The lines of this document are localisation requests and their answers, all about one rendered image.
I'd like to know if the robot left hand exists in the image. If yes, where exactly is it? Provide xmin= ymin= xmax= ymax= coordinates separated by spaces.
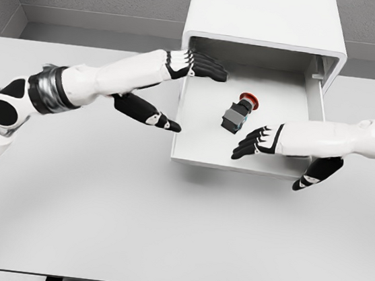
xmin=103 ymin=39 xmax=232 ymax=138

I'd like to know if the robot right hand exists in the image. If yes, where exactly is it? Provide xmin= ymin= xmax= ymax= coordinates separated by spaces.
xmin=228 ymin=109 xmax=353 ymax=197

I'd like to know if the red-capped black load switch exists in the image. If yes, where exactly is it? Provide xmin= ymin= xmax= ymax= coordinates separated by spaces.
xmin=219 ymin=89 xmax=261 ymax=137

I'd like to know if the white cabinet drawer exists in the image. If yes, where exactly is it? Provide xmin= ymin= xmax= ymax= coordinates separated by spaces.
xmin=169 ymin=55 xmax=331 ymax=186

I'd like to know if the white tabletop storage cabinet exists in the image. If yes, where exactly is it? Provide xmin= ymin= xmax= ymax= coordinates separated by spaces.
xmin=176 ymin=0 xmax=355 ymax=98

